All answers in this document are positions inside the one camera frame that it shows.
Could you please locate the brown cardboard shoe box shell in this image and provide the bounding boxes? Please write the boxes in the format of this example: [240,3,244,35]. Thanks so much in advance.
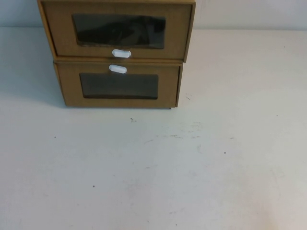
[37,0,198,64]

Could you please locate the lower cardboard drawer with window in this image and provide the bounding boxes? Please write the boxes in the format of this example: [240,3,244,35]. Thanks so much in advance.
[53,58,184,109]

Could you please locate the cardboard drawer with clean window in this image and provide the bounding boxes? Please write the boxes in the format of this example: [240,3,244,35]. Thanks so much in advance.
[57,62,180,108]

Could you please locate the white plastic drawer handle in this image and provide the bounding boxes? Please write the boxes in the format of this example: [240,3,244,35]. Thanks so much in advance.
[111,48,132,58]
[108,64,128,74]

